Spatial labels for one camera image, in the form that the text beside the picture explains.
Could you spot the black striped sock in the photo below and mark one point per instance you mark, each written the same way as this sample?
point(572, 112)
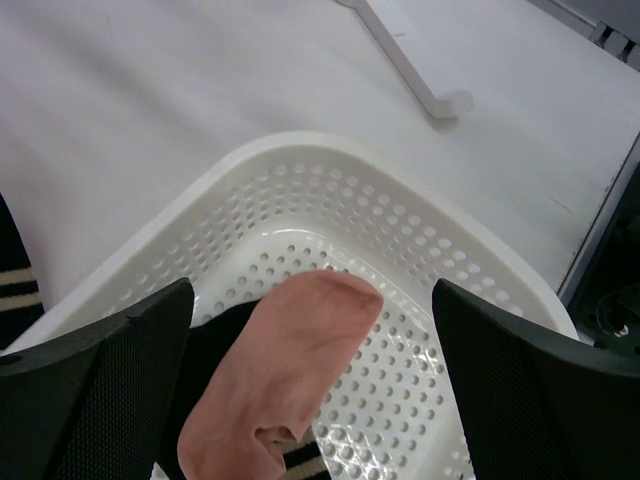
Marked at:
point(206, 435)
point(21, 305)

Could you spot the pink sock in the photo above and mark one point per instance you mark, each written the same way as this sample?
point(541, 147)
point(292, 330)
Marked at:
point(299, 340)

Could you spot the white metal clothes rack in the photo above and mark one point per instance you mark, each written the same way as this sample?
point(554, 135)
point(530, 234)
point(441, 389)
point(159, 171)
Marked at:
point(420, 63)

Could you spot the white perforated plastic basket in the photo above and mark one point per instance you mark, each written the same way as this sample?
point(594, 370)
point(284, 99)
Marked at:
point(299, 201)

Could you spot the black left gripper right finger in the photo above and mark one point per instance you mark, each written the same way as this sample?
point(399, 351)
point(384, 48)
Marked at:
point(536, 404)

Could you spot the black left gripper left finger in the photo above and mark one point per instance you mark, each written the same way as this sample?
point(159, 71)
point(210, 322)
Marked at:
point(92, 404)

